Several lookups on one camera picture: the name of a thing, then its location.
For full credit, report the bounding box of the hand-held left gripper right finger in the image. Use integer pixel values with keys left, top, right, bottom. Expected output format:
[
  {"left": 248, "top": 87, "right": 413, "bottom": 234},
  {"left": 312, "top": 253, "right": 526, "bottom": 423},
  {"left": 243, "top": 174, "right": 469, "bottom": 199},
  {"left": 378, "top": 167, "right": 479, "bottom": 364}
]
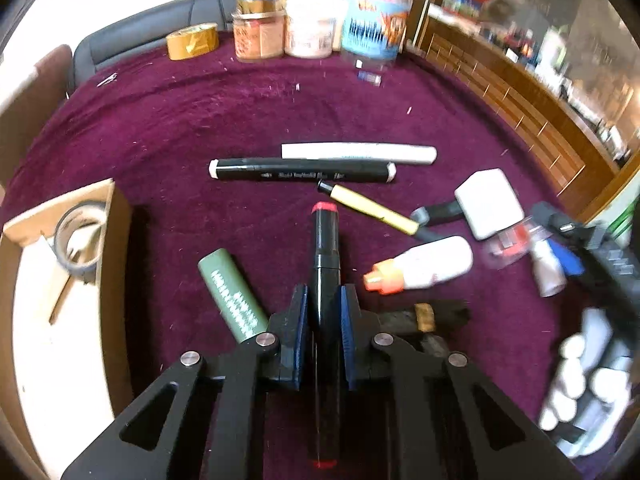
[{"left": 340, "top": 284, "right": 583, "bottom": 480}]

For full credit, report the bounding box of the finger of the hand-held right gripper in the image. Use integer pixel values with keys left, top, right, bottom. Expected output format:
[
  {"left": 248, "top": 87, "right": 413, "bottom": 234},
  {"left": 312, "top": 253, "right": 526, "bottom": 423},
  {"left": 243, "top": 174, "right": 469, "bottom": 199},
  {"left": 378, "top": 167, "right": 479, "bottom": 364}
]
[
  {"left": 531, "top": 201, "right": 601, "bottom": 247},
  {"left": 547, "top": 239, "right": 587, "bottom": 277}
]

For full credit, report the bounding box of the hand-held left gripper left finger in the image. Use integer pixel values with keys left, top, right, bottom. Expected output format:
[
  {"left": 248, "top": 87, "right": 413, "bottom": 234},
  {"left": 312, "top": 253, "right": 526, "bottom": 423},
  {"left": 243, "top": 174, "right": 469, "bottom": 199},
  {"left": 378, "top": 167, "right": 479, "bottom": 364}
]
[{"left": 60, "top": 284, "right": 311, "bottom": 480}]

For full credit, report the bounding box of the small white bottle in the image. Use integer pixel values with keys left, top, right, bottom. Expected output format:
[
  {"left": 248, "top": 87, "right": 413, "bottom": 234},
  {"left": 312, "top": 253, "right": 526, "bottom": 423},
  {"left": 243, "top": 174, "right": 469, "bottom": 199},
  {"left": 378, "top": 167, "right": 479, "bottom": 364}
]
[{"left": 530, "top": 237, "right": 568, "bottom": 297}]

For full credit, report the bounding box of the white square charger with prongs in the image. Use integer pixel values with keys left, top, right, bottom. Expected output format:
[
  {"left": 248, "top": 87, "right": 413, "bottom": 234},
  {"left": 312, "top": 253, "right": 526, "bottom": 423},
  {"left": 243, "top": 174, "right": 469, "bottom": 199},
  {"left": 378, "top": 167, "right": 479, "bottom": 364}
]
[{"left": 410, "top": 168, "right": 525, "bottom": 243}]

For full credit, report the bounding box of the green lighter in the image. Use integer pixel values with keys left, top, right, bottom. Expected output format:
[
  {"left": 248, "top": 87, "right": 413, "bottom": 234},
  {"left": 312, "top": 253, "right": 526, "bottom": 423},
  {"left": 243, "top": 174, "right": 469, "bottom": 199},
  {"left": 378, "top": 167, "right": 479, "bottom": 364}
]
[{"left": 197, "top": 248, "right": 271, "bottom": 345}]

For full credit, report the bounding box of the black marker with red cap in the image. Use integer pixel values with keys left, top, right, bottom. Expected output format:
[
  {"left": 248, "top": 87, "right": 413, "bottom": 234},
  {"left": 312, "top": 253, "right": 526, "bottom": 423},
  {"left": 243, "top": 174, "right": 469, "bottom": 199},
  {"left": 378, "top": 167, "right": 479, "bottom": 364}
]
[{"left": 310, "top": 202, "right": 347, "bottom": 468}]

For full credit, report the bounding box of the black lighter with gold band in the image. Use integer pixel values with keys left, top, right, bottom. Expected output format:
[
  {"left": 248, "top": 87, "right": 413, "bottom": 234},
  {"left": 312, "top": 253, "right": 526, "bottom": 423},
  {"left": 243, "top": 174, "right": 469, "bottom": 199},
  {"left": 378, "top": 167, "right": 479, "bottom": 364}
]
[{"left": 382, "top": 300, "right": 471, "bottom": 337}]

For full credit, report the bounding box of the white glue bottle orange cap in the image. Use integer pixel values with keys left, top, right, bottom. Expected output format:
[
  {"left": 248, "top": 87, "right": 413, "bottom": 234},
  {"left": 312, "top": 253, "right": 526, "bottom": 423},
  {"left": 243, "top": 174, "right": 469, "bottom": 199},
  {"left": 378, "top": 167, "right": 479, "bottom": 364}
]
[{"left": 363, "top": 235, "right": 474, "bottom": 295}]

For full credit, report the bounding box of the yellow pen with black tip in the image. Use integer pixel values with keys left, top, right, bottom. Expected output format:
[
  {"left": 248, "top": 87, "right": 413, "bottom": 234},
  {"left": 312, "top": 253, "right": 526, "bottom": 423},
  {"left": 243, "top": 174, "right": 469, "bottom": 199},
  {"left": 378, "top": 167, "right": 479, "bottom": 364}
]
[{"left": 317, "top": 181, "right": 421, "bottom": 237}]

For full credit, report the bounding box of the cardboard box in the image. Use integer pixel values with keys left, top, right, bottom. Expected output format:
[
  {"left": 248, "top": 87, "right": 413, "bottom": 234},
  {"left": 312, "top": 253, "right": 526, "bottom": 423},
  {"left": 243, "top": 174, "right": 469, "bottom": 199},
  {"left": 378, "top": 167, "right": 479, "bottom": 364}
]
[{"left": 0, "top": 178, "right": 135, "bottom": 478}]

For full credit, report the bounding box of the person's right hand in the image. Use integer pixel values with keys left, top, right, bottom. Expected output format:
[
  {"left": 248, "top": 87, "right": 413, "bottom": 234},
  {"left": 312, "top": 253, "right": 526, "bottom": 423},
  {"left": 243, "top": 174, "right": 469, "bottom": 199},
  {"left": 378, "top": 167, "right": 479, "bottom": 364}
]
[{"left": 539, "top": 307, "right": 638, "bottom": 457}]

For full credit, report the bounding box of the green white package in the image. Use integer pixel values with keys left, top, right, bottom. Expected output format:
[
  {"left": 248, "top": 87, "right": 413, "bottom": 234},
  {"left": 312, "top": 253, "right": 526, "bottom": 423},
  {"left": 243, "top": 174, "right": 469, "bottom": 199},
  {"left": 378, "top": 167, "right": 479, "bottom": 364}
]
[{"left": 599, "top": 192, "right": 640, "bottom": 248}]

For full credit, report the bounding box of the wooden drawer cabinet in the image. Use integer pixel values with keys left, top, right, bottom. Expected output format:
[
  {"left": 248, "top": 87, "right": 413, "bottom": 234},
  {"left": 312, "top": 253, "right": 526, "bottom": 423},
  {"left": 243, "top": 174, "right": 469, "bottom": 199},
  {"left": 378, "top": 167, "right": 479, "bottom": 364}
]
[{"left": 410, "top": 0, "right": 640, "bottom": 222}]

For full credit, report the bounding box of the black marker with white ends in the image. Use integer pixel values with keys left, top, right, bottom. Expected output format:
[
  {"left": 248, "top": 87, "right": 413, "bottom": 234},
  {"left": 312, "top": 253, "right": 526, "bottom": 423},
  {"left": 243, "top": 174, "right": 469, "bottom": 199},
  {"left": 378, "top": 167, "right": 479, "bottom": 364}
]
[{"left": 208, "top": 157, "right": 398, "bottom": 184}]

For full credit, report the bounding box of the purple tablecloth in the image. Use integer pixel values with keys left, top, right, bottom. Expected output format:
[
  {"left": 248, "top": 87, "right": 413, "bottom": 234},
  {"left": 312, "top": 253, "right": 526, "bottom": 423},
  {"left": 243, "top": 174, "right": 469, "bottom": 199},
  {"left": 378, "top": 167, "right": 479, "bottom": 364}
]
[{"left": 0, "top": 30, "right": 618, "bottom": 480}]

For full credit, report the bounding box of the black tape roll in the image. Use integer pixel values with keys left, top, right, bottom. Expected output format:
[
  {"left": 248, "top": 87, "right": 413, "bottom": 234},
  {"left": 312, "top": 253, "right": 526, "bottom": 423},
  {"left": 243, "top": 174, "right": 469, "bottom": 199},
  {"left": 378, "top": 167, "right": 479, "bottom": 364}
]
[{"left": 52, "top": 201, "right": 108, "bottom": 285}]

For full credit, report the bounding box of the blue label snack jar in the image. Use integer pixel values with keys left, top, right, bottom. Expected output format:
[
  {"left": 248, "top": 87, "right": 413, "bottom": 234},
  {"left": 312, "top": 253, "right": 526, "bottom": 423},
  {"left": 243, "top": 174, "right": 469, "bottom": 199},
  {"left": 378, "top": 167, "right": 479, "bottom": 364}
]
[{"left": 341, "top": 0, "right": 417, "bottom": 62}]

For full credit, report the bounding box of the orange label jar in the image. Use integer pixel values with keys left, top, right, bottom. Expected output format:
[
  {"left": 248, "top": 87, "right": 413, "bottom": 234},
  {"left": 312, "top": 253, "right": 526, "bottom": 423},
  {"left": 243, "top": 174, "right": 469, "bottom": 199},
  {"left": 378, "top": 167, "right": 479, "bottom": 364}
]
[{"left": 232, "top": 0, "right": 288, "bottom": 64}]

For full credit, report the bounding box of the white plastic jar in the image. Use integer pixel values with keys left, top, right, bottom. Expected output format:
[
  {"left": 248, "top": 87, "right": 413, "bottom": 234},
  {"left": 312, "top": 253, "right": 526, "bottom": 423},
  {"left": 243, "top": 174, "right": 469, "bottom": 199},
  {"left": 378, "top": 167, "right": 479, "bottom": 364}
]
[{"left": 285, "top": 0, "right": 347, "bottom": 59}]

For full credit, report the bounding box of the yellow tape roll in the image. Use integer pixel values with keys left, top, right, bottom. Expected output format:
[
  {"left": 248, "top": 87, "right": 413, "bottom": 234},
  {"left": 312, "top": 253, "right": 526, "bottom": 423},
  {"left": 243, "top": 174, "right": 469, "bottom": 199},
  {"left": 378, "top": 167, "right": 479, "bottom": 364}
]
[{"left": 166, "top": 22, "right": 221, "bottom": 61}]

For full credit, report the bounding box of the black leather sofa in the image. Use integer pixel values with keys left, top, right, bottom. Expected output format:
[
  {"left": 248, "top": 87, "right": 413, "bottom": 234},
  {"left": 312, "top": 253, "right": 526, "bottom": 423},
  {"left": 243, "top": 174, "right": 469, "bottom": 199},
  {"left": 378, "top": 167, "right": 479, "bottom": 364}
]
[{"left": 72, "top": 0, "right": 242, "bottom": 92}]

